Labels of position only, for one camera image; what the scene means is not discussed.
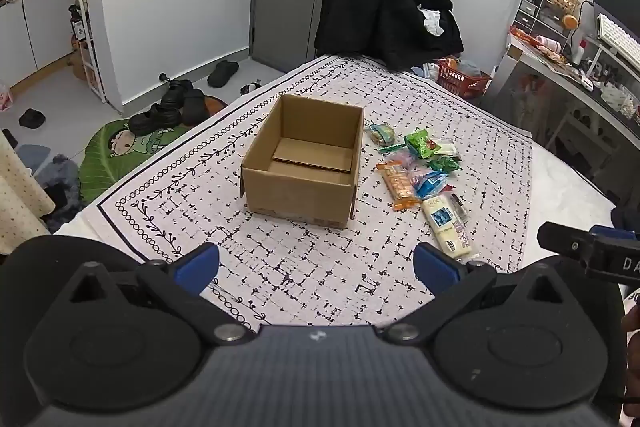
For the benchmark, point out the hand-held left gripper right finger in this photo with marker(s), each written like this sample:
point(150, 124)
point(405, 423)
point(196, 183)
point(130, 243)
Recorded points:
point(435, 269)

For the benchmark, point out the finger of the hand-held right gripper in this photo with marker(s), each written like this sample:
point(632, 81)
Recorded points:
point(565, 242)

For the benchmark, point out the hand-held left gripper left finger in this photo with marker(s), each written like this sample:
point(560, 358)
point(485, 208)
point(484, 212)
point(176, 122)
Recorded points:
point(197, 269)

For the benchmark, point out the pale yellow snack packet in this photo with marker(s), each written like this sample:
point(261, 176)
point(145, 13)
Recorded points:
point(447, 227)

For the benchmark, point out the long orange snack packet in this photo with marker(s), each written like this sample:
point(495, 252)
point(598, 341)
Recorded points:
point(399, 186)

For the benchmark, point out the pink red snack packet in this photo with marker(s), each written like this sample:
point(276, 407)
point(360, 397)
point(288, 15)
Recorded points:
point(400, 156)

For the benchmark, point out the brown cardboard box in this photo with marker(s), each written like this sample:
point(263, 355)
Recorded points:
point(300, 197)

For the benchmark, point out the small dark snack packet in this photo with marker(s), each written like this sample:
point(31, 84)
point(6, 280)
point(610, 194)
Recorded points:
point(457, 206)

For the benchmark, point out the white black printed tablecloth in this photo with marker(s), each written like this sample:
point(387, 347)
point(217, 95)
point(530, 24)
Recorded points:
point(200, 187)

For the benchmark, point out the dark green snack packet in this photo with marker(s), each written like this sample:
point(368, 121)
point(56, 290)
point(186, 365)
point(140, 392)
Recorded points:
point(444, 164)

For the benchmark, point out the green leaf cartoon rug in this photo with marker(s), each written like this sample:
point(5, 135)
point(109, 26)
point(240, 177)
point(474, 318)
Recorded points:
point(100, 162)

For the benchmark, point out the green yellow snack packet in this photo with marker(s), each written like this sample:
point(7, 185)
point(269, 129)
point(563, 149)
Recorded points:
point(380, 133)

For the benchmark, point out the grey fluffy rug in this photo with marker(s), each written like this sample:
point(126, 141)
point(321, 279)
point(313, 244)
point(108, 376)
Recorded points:
point(62, 179)

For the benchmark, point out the grey desk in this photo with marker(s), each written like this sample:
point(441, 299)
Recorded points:
point(545, 74)

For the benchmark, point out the black white sneaker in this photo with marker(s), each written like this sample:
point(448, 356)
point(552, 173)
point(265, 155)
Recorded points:
point(251, 88)

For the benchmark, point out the red plastic basket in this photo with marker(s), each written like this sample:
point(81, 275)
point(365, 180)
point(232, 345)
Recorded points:
point(462, 82)

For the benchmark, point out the white plastic bottle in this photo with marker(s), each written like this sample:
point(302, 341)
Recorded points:
point(580, 53)

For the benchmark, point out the beige dotted cloth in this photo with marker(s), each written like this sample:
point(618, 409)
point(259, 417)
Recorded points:
point(20, 202)

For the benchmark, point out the black door stopper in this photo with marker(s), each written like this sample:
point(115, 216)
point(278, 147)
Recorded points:
point(164, 78)

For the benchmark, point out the black clog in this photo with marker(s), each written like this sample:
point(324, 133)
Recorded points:
point(223, 73)

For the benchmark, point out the blue grey mat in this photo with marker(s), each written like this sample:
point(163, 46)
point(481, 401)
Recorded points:
point(34, 155)

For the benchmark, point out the white keyboard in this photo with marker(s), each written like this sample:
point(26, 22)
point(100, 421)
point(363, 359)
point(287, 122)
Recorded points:
point(617, 34)

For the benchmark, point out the orange ball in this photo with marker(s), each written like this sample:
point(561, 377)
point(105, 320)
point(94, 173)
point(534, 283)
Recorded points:
point(570, 21)

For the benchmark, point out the black slipper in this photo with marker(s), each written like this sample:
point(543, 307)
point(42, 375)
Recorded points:
point(32, 118)

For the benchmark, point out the white shelf rack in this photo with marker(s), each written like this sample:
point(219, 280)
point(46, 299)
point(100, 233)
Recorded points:
point(91, 57)

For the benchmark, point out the white crumpled cloth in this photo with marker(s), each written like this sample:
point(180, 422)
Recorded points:
point(432, 21)

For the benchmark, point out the pink water bottle pack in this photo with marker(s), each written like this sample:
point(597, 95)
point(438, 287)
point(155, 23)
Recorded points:
point(4, 97)

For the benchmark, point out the black jacket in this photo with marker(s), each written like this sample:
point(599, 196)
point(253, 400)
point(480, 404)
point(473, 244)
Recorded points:
point(380, 7)

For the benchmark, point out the dark labelled bottle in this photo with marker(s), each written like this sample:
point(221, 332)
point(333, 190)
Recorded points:
point(76, 24)

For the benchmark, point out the white cabinet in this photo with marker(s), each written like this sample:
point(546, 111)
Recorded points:
point(45, 32)

